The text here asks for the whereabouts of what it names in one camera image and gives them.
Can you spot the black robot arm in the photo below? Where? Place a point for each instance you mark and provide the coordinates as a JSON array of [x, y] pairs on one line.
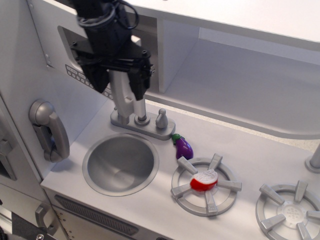
[[101, 8]]

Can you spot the grey left stove burner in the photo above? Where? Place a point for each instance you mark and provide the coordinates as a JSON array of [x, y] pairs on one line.
[[210, 203]]

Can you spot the white microwave door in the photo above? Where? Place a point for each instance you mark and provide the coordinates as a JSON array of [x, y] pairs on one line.
[[57, 28]]

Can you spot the grey oven door handle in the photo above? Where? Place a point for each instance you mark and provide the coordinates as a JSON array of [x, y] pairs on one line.
[[46, 219]]

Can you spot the grey support pole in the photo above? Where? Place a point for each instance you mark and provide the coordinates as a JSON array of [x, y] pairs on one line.
[[312, 163]]

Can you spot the white upper shelf cabinet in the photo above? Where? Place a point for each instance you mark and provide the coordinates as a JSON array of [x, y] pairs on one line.
[[251, 63]]

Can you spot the purple toy eggplant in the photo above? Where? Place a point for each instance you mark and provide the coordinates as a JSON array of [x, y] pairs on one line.
[[183, 148]]

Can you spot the red white toy food slice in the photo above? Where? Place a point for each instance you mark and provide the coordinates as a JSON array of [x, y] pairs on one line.
[[204, 181]]

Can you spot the round metal sink bowl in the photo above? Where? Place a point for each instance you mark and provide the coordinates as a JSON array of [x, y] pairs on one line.
[[120, 165]]

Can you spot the grey stove burner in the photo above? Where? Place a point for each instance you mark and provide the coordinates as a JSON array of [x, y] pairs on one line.
[[210, 203], [288, 212]]

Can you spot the grey fridge door handle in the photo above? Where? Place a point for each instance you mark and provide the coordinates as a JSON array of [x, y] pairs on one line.
[[5, 149]]

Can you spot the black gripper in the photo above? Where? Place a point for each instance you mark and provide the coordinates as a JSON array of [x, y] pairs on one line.
[[108, 46]]

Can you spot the grey right stove burner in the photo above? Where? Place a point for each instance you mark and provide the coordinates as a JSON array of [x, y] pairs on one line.
[[288, 212]]

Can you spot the grey toy faucet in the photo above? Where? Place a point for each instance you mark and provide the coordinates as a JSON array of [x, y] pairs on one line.
[[132, 115]]

